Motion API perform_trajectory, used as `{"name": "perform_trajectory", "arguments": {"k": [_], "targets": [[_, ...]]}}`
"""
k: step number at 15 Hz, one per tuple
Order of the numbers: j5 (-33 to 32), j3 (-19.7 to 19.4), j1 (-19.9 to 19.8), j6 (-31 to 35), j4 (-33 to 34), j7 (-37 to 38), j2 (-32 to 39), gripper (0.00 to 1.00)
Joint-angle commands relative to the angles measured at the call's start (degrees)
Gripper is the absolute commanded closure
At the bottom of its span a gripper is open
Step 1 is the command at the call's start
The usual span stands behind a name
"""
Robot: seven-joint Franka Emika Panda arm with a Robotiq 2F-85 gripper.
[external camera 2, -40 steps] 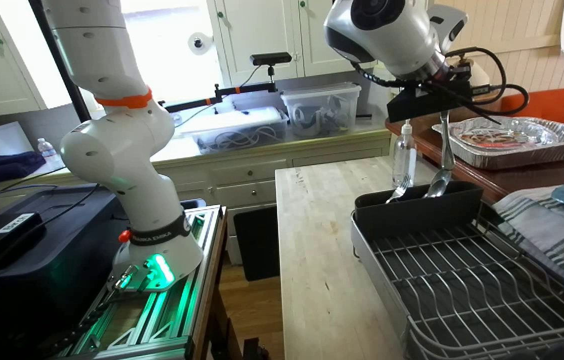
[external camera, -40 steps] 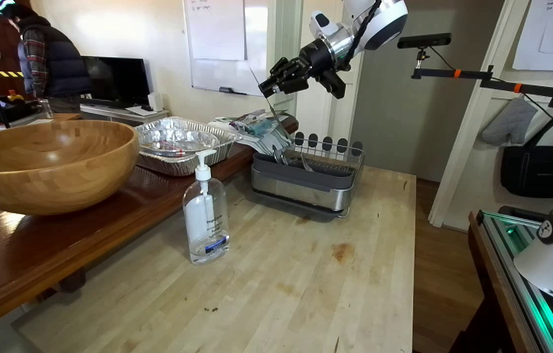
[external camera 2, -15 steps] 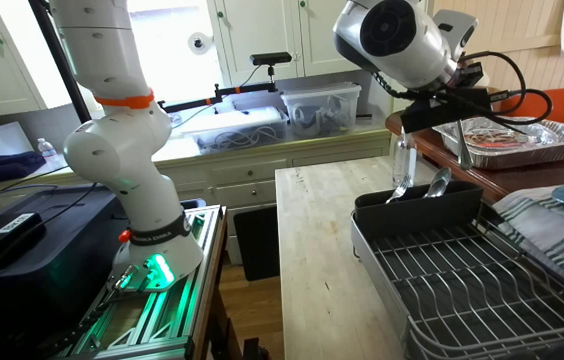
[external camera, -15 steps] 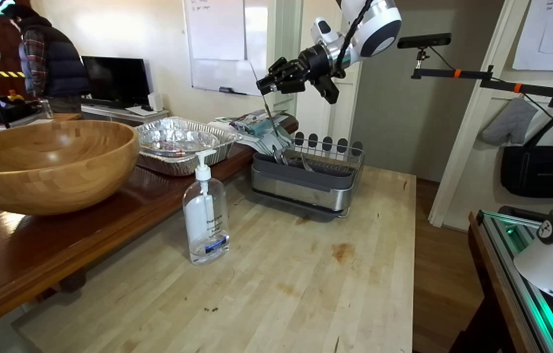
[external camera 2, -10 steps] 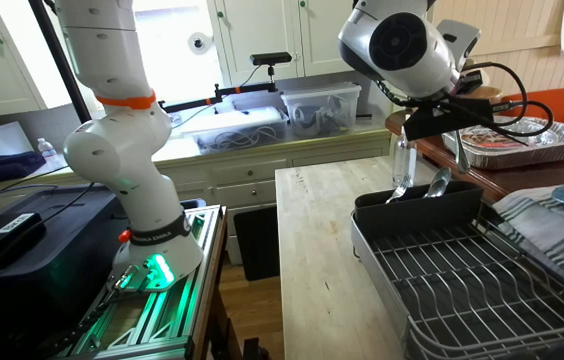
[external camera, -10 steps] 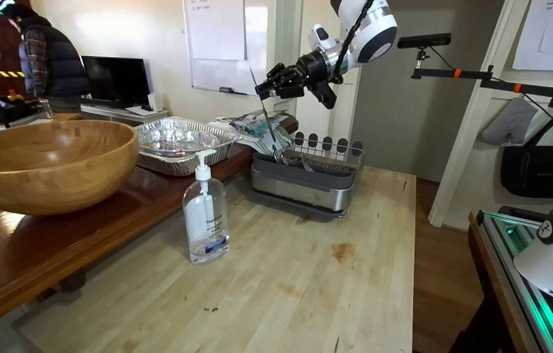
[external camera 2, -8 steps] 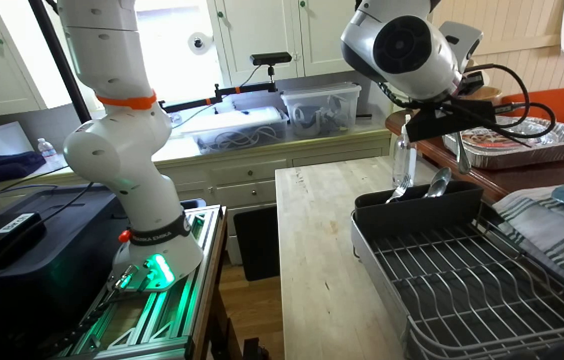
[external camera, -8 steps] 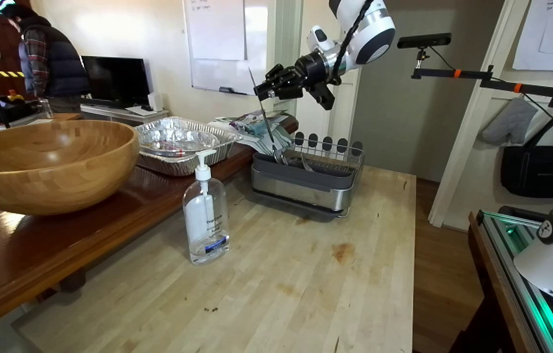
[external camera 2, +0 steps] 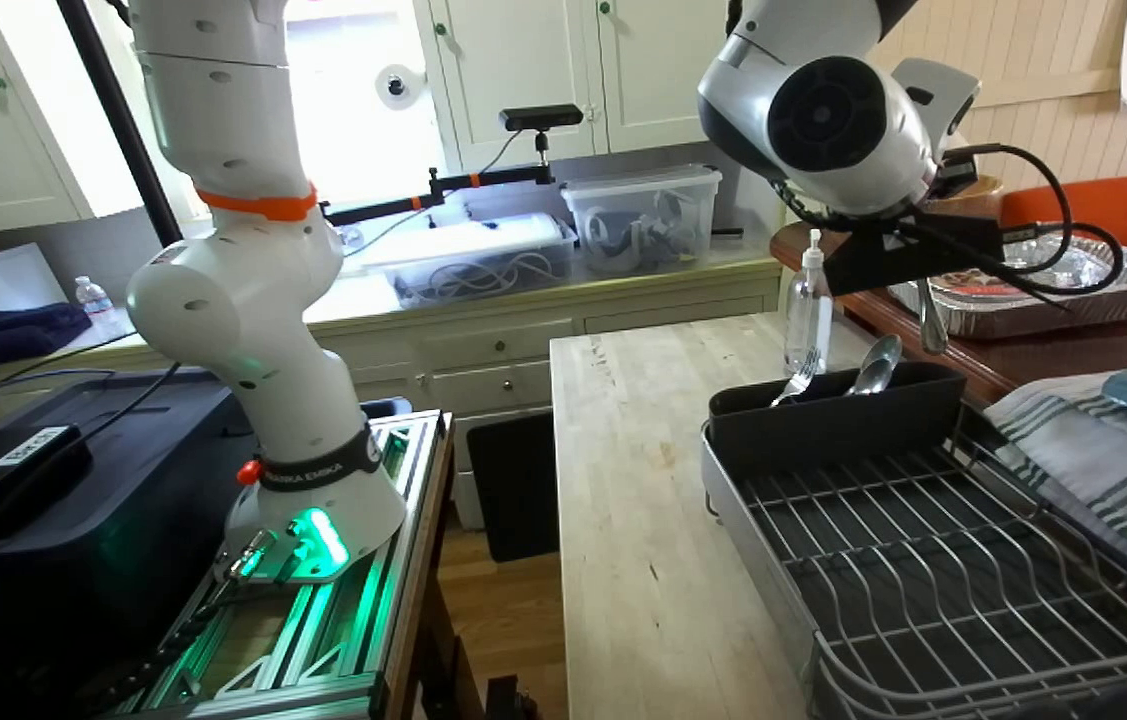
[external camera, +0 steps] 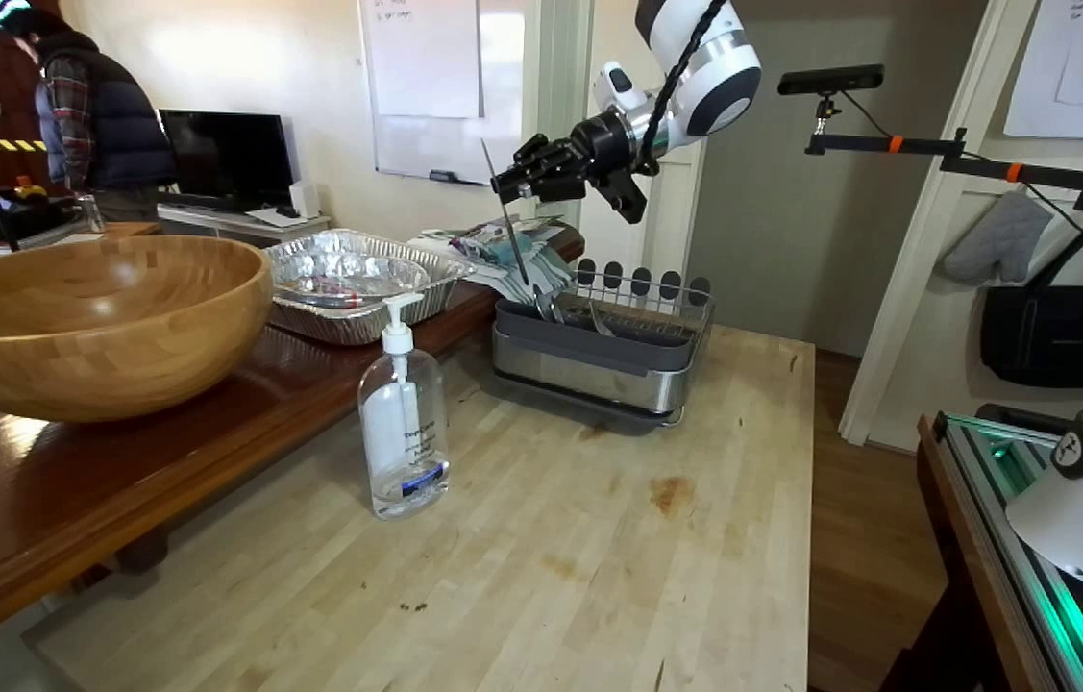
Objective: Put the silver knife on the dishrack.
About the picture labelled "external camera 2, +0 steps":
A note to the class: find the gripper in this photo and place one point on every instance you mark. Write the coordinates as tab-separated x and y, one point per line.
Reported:
923	255

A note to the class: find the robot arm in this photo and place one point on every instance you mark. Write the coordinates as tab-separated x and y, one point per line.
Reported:
243	300

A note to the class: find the silver knife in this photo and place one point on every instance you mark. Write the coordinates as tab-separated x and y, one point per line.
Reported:
934	320

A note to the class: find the silver spoon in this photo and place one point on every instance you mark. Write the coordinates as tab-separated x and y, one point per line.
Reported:
883	350
871	378

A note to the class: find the clear spray bottle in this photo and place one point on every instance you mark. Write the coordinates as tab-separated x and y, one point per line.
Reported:
808	320

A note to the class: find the brown wooden table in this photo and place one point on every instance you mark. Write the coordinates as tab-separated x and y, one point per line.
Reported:
1033	355

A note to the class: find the silver fork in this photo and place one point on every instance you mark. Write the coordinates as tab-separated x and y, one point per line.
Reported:
801	378

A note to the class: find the aluminium foil tray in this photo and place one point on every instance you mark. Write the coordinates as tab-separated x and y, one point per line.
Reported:
1103	290

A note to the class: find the orange armchair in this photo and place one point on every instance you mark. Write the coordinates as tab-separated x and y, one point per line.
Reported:
1113	205

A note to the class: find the black utensil holder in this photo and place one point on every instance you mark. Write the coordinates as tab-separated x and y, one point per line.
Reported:
833	430

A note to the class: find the striped dish towel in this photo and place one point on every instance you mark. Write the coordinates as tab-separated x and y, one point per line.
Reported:
1093	470

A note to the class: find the tall clear plastic bin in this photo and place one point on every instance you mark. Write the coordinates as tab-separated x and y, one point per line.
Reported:
643	215

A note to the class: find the metal dish rack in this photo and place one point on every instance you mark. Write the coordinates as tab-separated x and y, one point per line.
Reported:
923	580

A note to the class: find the white cabinet with drawers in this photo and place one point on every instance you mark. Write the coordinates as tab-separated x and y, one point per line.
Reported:
503	345

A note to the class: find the flat clear plastic bin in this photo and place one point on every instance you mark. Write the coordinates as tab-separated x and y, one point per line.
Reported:
473	260

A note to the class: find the black mat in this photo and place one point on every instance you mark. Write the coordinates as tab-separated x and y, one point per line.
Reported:
515	485

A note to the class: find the window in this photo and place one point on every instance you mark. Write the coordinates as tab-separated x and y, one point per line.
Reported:
353	130

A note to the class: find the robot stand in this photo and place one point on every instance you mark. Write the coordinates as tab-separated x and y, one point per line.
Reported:
363	640

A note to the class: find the clear water bottle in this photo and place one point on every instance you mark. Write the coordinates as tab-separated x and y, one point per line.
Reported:
93	300

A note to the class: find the black computer case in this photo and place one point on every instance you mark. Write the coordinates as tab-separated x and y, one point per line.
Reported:
103	560

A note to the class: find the dark blue cloth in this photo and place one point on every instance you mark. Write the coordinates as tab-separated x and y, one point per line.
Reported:
18	333

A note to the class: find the white microwave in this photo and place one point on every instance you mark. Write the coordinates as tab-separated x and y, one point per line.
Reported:
3	278

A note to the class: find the camera on mount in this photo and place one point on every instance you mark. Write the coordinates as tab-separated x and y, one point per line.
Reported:
543	118

